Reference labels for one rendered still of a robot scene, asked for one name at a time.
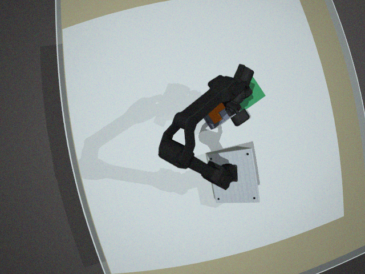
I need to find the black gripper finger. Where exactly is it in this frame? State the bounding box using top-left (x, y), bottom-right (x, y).
top-left (225, 108), bottom-right (233, 116)

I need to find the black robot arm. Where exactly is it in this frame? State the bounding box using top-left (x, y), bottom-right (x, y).
top-left (158, 64), bottom-right (254, 190)

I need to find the orange block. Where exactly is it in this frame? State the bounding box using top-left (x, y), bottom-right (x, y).
top-left (208, 103), bottom-right (225, 124)

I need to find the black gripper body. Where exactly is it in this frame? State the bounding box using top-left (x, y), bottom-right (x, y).
top-left (208, 78), bottom-right (250, 127)

